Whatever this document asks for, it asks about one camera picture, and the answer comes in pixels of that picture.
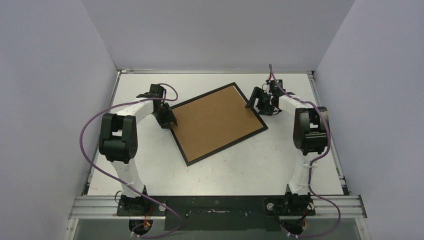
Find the brown cardboard backing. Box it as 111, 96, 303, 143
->
172, 85, 265, 163

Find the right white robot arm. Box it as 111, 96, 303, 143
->
245, 79, 329, 216

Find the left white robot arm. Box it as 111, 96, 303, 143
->
99, 83, 177, 216

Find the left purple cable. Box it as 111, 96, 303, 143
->
79, 82, 184, 239

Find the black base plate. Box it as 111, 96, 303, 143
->
116, 194, 316, 234

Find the aluminium front rail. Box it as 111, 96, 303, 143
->
69, 195, 368, 220

